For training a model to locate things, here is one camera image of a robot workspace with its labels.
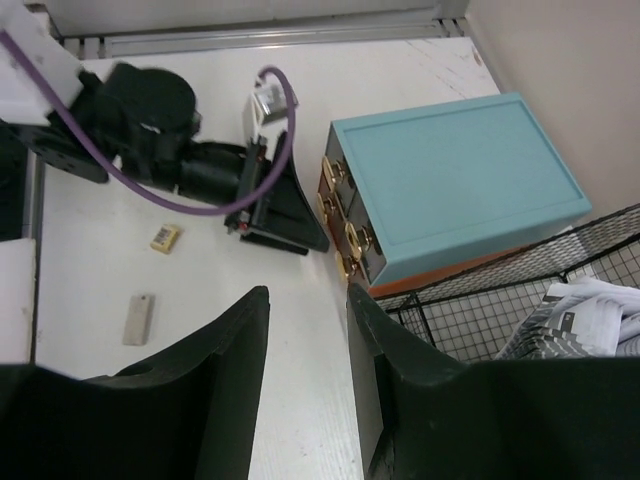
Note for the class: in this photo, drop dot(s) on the black wire mesh organizer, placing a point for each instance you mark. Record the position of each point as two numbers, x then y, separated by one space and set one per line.
470 315

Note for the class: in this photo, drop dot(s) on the grey white eraser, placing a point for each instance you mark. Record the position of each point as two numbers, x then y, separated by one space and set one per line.
138 320

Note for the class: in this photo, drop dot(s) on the white instruction booklet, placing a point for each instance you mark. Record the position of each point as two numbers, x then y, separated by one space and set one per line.
586 317

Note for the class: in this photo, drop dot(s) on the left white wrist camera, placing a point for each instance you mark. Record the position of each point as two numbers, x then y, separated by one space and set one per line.
266 104

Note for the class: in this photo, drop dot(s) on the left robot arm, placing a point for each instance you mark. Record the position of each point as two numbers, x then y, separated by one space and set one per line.
139 126

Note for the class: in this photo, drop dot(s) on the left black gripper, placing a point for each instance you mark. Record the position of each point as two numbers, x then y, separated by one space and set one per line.
282 218

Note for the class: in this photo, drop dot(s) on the aluminium rail frame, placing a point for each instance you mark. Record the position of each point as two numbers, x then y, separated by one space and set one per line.
363 27

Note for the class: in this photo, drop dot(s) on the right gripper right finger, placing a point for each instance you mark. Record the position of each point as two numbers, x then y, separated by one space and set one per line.
421 414

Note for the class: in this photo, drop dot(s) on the teal mini drawer cabinet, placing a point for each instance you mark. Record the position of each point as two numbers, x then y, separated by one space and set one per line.
414 195

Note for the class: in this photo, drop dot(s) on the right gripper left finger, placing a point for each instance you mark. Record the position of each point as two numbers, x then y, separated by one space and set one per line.
186 412

